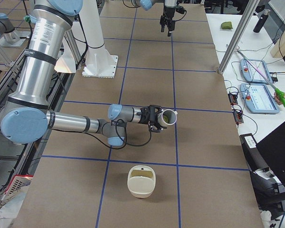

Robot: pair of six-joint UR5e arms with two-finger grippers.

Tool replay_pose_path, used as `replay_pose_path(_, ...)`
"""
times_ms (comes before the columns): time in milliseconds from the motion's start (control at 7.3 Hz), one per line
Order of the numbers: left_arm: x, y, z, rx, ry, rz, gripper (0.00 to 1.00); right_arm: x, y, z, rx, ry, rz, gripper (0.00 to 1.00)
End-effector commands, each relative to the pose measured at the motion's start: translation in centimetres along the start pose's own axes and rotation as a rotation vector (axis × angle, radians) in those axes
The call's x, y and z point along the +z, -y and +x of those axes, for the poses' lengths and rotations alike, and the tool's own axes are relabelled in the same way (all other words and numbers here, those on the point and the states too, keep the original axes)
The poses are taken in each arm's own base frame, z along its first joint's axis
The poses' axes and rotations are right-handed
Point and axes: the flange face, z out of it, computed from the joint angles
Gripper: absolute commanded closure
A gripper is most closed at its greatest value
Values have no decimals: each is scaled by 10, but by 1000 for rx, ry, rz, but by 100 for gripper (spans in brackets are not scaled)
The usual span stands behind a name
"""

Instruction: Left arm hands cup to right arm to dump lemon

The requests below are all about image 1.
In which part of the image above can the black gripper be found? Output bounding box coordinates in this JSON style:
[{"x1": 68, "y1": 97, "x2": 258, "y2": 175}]
[
  {"x1": 139, "y1": 104, "x2": 167, "y2": 133},
  {"x1": 160, "y1": 15, "x2": 175, "y2": 37}
]

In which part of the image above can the green lemon slice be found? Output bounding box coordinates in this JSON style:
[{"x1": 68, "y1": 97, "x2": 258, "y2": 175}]
[{"x1": 162, "y1": 115, "x2": 169, "y2": 122}]

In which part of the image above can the white mug with HOME text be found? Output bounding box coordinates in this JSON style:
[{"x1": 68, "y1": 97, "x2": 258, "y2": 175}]
[{"x1": 157, "y1": 109, "x2": 178, "y2": 127}]

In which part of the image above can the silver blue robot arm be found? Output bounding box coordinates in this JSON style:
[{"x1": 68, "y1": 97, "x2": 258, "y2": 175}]
[
  {"x1": 0, "y1": 0, "x2": 168, "y2": 147},
  {"x1": 122, "y1": 0, "x2": 186, "y2": 37}
]

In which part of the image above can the green cloth pouch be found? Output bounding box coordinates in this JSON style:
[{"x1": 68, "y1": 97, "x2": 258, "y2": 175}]
[{"x1": 220, "y1": 21, "x2": 233, "y2": 30}]

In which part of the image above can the cream plastic bin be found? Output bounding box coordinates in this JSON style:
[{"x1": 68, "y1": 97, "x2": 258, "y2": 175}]
[{"x1": 127, "y1": 165, "x2": 156, "y2": 199}]

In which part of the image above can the upper teach pendant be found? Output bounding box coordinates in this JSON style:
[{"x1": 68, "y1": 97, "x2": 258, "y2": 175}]
[{"x1": 240, "y1": 59, "x2": 273, "y2": 84}]

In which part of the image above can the teach pendant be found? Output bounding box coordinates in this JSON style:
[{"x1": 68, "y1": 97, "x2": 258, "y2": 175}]
[
  {"x1": 240, "y1": 59, "x2": 273, "y2": 84},
  {"x1": 240, "y1": 83, "x2": 280, "y2": 114}
]

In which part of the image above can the black water bottle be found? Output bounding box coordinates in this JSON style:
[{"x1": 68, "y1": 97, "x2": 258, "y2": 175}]
[{"x1": 253, "y1": 9, "x2": 270, "y2": 33}]

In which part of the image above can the lower teach pendant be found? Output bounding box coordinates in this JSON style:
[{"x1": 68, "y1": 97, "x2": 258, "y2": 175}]
[{"x1": 240, "y1": 83, "x2": 280, "y2": 114}]

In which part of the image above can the black monitor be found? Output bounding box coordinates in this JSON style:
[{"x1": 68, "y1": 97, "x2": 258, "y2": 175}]
[{"x1": 256, "y1": 121, "x2": 285, "y2": 186}]

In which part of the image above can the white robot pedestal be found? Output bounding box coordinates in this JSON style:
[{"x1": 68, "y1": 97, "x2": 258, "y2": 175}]
[{"x1": 72, "y1": 0, "x2": 118, "y2": 78}]

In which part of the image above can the aluminium frame post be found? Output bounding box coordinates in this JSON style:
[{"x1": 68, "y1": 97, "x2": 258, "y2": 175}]
[{"x1": 218, "y1": 0, "x2": 260, "y2": 75}]

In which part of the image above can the green handled reacher tool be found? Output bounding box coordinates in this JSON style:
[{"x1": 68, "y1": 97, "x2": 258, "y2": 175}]
[{"x1": 235, "y1": 48, "x2": 285, "y2": 109}]

